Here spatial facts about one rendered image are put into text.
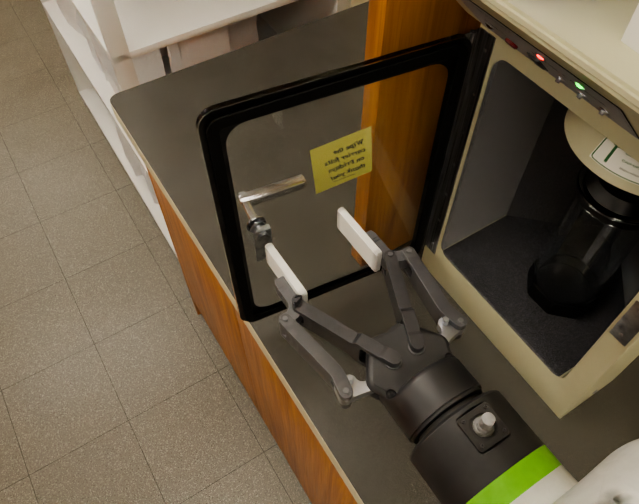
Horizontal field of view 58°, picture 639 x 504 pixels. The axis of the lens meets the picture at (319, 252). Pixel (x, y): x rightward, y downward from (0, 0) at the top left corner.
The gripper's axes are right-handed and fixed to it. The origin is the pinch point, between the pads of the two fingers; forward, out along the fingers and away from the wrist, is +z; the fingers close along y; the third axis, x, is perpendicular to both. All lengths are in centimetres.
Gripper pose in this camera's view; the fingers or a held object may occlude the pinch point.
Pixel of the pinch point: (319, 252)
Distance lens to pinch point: 58.1
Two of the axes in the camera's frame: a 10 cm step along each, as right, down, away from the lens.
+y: -8.5, 4.4, -3.1
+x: 0.0, 5.9, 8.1
